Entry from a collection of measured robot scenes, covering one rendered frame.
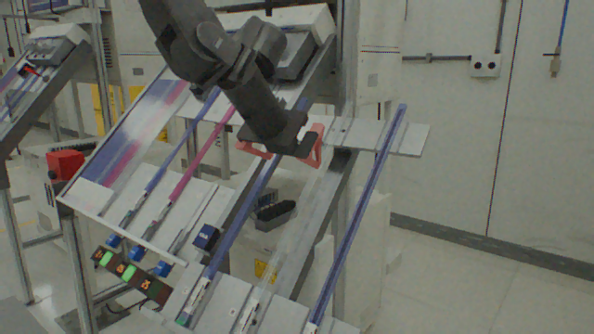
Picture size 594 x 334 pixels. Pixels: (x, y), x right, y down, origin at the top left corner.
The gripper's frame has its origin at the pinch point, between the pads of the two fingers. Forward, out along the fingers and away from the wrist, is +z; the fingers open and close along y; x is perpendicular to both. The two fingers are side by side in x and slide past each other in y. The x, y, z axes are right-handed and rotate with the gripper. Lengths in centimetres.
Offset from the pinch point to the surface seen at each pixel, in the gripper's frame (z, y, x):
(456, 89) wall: 131, 11, -140
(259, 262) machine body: 50, 30, 9
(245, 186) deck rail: 15.6, 19.8, 0.3
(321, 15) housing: 9, 19, -50
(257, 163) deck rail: 15.4, 19.6, -5.8
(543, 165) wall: 155, -39, -111
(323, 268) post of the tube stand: 19.5, -4.0, 11.5
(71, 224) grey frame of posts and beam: 30, 90, 22
